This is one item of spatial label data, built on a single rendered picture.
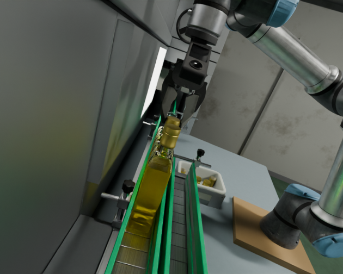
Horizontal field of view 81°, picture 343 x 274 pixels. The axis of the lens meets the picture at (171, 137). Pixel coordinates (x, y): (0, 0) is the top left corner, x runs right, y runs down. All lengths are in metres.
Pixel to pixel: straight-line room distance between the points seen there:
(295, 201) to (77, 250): 0.72
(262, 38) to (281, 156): 3.17
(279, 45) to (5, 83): 0.59
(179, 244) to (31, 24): 0.52
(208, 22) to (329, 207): 0.62
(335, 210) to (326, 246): 0.11
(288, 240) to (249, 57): 2.78
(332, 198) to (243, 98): 2.75
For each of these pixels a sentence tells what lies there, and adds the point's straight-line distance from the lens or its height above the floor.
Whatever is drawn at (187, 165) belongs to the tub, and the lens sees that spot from 1.01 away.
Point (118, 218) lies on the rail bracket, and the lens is 0.54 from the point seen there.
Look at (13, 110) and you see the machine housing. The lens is 0.22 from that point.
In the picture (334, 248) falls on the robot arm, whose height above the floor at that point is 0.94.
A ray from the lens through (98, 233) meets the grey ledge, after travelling 0.54.
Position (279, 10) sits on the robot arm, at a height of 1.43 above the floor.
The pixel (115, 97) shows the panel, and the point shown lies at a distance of 0.40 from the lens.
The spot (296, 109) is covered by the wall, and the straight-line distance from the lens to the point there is 3.55.
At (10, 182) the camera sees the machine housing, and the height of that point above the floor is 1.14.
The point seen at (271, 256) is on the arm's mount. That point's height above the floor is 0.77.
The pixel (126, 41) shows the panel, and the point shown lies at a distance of 0.39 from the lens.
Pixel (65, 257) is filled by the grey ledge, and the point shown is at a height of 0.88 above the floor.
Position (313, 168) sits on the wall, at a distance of 3.92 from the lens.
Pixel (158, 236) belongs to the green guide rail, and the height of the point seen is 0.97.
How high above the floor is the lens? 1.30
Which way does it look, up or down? 22 degrees down
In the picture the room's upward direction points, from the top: 19 degrees clockwise
